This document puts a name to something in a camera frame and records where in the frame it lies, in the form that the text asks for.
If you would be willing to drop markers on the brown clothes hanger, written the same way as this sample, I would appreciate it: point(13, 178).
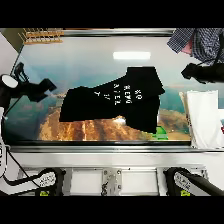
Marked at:
point(41, 41)
point(41, 33)

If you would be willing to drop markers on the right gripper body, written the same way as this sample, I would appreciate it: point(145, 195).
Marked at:
point(191, 72)

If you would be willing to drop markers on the black T-shirt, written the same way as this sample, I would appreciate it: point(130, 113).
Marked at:
point(133, 100)

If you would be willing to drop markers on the silver frame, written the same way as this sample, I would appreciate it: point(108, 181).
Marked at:
point(133, 156)

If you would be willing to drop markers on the white garment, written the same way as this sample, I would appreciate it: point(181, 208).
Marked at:
point(205, 116)

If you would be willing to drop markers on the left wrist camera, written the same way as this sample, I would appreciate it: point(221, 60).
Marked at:
point(20, 70)

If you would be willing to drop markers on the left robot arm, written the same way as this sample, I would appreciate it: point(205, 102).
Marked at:
point(8, 87)

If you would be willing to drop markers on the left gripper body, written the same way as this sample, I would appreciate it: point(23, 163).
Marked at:
point(39, 90)

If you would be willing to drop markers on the checked shirt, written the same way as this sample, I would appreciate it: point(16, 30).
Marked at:
point(206, 41)

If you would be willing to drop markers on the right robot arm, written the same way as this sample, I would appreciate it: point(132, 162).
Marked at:
point(213, 72)

